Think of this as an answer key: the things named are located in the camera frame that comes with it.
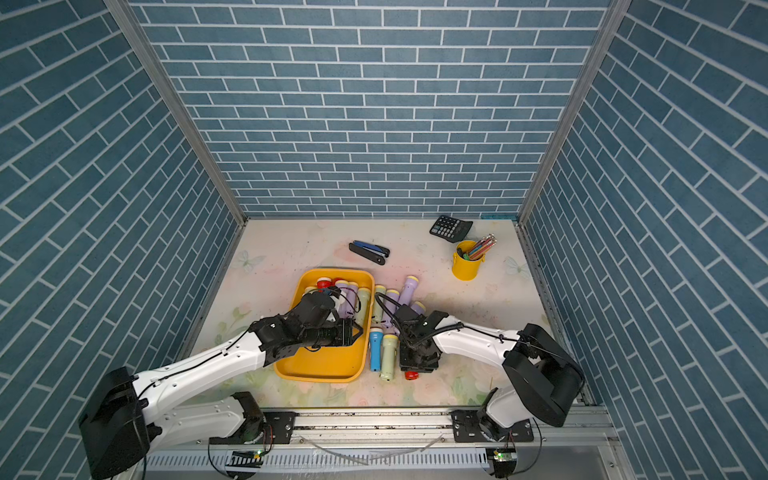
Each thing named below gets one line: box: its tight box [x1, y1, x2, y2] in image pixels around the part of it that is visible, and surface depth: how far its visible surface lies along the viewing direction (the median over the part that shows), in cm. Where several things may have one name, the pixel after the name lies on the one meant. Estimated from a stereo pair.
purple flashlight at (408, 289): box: [398, 275, 420, 306], surface depth 98 cm
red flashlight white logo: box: [316, 277, 332, 289], surface depth 98 cm
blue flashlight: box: [369, 328, 383, 373], surface depth 85 cm
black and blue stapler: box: [348, 240, 391, 266], surface depth 111 cm
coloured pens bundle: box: [469, 233, 497, 261], surface depth 96 cm
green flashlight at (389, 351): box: [380, 334, 399, 382], surface depth 84 cm
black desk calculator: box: [429, 214, 473, 243], surface depth 118 cm
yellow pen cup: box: [451, 240, 486, 281], surface depth 103 cm
